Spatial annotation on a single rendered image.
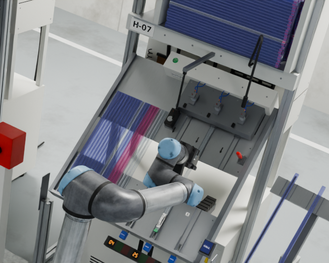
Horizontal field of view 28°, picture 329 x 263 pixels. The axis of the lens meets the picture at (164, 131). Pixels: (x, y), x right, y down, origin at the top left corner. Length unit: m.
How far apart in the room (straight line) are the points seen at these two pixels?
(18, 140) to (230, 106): 0.96
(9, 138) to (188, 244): 0.95
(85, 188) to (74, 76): 3.63
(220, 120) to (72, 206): 0.86
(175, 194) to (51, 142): 2.45
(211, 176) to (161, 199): 1.19
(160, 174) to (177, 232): 0.34
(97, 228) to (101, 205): 1.18
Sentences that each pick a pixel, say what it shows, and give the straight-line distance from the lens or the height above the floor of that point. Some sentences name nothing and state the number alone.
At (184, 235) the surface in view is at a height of 0.77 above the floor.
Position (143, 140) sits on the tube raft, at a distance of 2.70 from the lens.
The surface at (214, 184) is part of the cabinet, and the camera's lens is 3.20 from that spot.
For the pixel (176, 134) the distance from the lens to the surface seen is 2.70.
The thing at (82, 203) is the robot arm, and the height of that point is 1.12.
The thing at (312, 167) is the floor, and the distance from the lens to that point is 5.01.
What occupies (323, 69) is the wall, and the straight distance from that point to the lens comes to 5.91.
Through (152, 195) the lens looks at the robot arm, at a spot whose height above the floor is 1.13.
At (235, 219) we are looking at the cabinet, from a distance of 2.99.
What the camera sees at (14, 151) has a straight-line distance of 3.00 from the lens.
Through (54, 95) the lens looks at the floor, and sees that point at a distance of 5.17.
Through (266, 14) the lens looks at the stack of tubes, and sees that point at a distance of 2.54.
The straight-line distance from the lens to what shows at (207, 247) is 2.47.
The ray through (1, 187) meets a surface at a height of 0.49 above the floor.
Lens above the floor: 2.25
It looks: 27 degrees down
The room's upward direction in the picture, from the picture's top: 12 degrees clockwise
